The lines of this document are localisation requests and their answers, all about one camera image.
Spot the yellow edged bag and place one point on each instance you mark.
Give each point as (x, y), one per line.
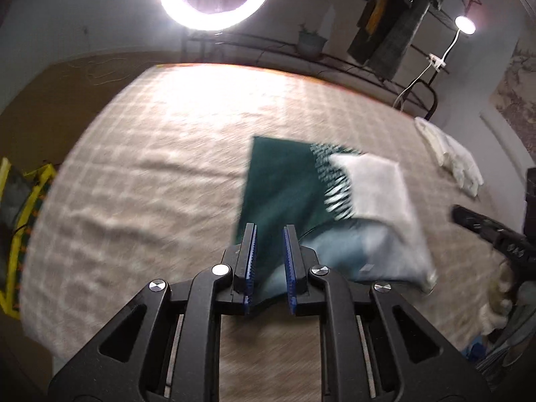
(16, 234)

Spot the orange garment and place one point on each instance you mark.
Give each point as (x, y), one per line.
(374, 16)

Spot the person's fuzzy cream jacket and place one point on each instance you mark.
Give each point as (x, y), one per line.
(498, 297)

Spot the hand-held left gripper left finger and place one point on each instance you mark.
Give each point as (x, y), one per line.
(250, 259)

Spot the person's grey striped clothing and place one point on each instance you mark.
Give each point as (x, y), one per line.
(515, 343)

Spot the green and white printed shirt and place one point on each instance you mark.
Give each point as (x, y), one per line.
(284, 184)

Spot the black metal rail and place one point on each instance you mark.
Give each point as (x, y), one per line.
(433, 100)

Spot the white wall ledge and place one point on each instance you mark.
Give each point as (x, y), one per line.
(502, 130)

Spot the black jacket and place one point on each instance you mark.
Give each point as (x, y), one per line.
(356, 42)

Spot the potted plant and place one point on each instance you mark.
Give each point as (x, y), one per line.
(312, 46)

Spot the long plaid coat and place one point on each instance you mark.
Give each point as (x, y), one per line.
(402, 37)

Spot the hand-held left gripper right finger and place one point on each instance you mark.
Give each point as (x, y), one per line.
(289, 268)

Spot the blue cloth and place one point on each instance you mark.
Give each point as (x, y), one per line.
(475, 349)

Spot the white clip lamp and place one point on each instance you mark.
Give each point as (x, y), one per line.
(465, 25)

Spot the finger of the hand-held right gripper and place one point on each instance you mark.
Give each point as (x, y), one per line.
(477, 222)

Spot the beige plaid blanket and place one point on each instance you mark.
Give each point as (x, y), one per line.
(146, 176)

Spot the folded white clothes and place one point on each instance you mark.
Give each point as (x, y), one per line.
(456, 155)

